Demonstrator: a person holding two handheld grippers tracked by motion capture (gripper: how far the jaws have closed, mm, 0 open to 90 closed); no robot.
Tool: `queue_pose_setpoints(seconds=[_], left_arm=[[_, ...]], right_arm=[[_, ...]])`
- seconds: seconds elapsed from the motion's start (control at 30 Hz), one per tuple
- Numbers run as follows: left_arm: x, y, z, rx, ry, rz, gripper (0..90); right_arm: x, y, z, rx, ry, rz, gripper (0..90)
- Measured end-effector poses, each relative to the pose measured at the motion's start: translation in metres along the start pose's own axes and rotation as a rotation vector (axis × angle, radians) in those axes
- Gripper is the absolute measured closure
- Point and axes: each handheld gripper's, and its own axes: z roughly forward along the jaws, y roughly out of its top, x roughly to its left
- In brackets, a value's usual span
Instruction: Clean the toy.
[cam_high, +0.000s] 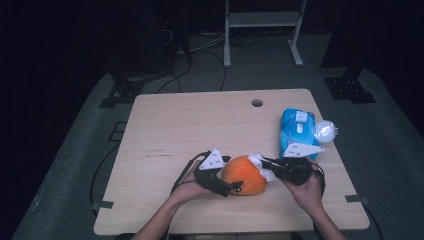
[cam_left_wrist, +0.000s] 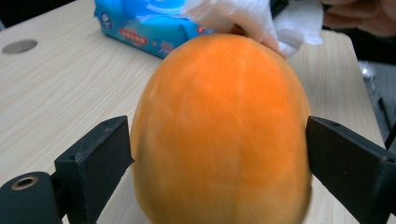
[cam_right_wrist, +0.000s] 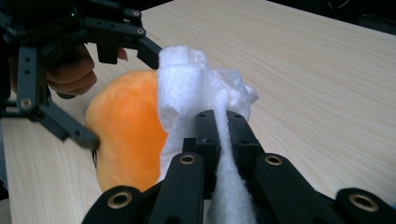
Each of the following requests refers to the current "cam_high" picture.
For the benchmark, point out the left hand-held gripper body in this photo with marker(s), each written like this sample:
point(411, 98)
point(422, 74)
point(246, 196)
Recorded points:
point(211, 161)

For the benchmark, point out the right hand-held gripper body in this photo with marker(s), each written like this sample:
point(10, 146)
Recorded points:
point(295, 170)

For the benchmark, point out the white wet wipe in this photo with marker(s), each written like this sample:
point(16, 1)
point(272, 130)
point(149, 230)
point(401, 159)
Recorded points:
point(256, 160)

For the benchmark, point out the orange plush toy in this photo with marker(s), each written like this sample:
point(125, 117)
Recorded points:
point(243, 173)

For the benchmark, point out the blue wet wipe pack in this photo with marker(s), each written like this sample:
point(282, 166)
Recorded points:
point(296, 130)

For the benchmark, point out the person's right hand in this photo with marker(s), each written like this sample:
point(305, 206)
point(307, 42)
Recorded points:
point(308, 195)

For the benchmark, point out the person's left hand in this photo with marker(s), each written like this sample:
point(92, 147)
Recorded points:
point(186, 191)

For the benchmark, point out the black tape strip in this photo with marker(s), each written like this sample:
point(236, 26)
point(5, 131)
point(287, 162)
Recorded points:
point(355, 199)
point(103, 204)

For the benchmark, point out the black stand base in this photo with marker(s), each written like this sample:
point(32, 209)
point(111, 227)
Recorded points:
point(125, 91)
point(350, 90)

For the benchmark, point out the black tape square outline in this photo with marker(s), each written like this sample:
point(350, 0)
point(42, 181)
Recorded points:
point(111, 131)

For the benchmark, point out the white metal stand frame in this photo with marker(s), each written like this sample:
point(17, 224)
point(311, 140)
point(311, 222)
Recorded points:
point(263, 19)

